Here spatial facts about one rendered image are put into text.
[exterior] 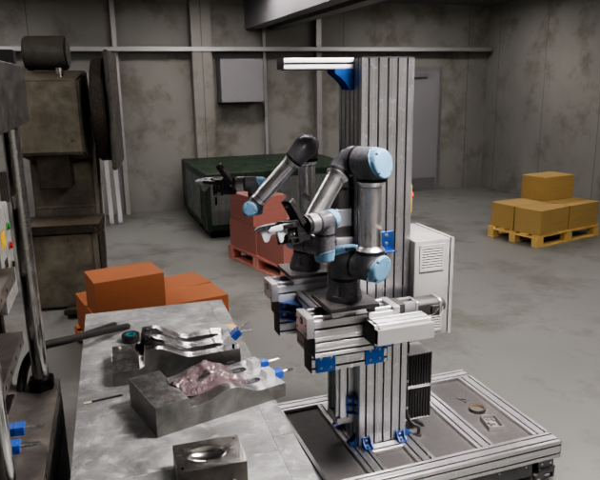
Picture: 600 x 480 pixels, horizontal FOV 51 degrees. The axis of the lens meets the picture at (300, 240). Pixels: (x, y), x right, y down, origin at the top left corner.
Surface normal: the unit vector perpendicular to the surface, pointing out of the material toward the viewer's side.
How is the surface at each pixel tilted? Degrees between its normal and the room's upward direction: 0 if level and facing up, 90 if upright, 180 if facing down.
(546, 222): 90
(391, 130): 90
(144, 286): 90
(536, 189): 90
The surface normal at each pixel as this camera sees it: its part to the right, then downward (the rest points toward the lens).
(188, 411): 0.55, 0.19
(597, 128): -0.94, 0.10
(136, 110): 0.33, 0.22
